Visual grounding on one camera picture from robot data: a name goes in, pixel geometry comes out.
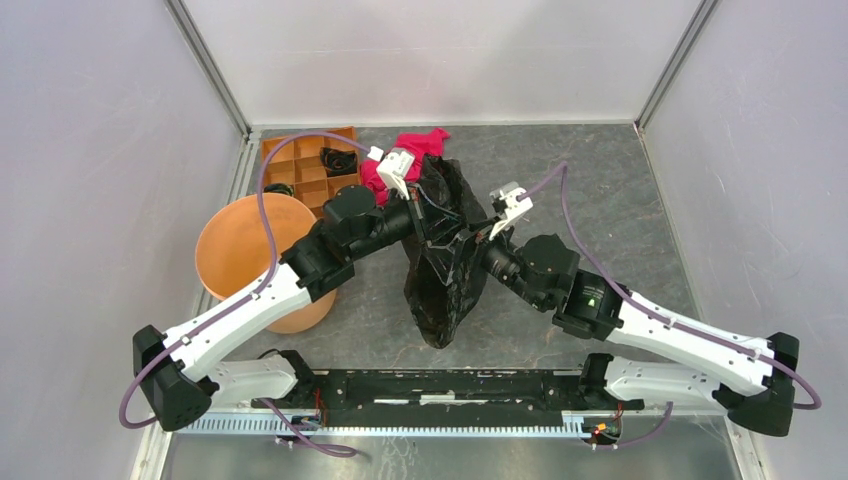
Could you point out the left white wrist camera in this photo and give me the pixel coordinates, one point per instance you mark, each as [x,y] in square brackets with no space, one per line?
[387,171]

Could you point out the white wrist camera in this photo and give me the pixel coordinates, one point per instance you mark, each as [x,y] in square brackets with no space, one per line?
[510,202]
[387,171]

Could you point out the rolled black bag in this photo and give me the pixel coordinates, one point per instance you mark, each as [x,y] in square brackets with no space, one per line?
[337,162]
[279,188]

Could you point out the orange trash bin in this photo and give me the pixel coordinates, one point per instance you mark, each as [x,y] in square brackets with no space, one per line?
[232,249]

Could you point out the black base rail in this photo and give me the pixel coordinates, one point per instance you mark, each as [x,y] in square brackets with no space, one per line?
[448,398]

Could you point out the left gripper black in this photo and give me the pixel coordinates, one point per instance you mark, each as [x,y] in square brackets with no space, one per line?
[432,221]

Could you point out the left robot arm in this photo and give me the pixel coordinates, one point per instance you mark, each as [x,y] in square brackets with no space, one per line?
[174,369]

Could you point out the black trash bag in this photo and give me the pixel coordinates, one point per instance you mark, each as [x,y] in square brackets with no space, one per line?
[438,299]

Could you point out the rolled black bag left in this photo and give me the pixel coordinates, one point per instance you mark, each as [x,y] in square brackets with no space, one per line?
[279,188]

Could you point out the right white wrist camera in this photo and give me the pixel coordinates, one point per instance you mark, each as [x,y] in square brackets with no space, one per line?
[510,202]

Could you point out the rolled black bag top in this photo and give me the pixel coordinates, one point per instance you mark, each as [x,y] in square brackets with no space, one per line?
[337,162]

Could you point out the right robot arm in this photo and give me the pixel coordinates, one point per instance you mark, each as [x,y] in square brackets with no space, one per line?
[749,378]

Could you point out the red cloth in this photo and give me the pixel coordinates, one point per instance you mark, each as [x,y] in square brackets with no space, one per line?
[417,145]

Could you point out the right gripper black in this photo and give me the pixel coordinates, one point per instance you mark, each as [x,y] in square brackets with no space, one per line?
[472,240]

